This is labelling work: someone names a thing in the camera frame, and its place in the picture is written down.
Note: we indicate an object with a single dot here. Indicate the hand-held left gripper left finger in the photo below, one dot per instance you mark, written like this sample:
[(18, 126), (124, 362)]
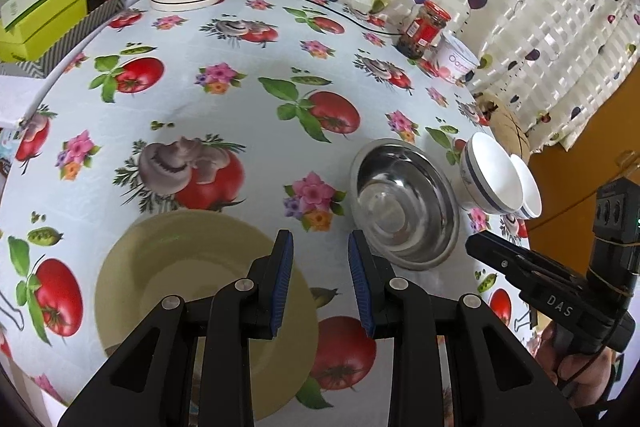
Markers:
[(280, 282)]

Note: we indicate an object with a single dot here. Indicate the person's right hand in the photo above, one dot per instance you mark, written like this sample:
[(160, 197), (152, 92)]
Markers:
[(585, 377)]

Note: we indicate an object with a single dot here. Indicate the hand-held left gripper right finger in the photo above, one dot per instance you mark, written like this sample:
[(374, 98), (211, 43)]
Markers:
[(360, 282)]

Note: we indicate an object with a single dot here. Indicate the black white zigzag box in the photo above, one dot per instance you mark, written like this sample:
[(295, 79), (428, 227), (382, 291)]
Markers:
[(100, 14)]

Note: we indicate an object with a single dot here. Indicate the glass jar with red lid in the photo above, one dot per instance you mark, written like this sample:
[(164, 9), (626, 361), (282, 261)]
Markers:
[(422, 32)]

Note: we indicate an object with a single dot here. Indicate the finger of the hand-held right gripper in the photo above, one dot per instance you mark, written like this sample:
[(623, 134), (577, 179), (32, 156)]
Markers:
[(510, 264)]

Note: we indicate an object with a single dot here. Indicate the brown woven basket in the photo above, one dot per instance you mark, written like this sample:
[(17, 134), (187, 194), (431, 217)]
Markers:
[(510, 127)]

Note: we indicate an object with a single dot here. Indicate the tan plate with brown patch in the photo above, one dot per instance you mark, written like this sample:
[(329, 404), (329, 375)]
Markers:
[(165, 267)]

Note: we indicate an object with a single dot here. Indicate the white yogurt cup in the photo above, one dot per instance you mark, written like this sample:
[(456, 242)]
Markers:
[(455, 62)]

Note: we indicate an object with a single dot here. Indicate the white bowl with blue stripe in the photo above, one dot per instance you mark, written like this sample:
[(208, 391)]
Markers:
[(530, 192), (492, 172)]

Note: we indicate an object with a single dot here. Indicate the green cardboard box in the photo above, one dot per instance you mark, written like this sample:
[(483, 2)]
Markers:
[(45, 34)]

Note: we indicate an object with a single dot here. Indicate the wooden cabinet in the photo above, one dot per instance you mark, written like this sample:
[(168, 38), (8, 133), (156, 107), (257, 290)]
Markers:
[(575, 187)]

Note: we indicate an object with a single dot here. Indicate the white side cabinet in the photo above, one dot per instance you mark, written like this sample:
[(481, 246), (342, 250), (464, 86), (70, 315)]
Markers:
[(20, 102)]

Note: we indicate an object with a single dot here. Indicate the black binder clip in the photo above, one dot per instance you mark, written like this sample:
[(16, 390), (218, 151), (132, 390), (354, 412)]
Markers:
[(531, 318)]

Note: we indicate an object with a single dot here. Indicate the clear plastic door latch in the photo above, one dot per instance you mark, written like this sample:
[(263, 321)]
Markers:
[(626, 161)]

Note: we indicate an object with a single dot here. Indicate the stainless steel bowl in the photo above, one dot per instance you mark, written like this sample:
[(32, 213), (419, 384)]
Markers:
[(400, 207)]

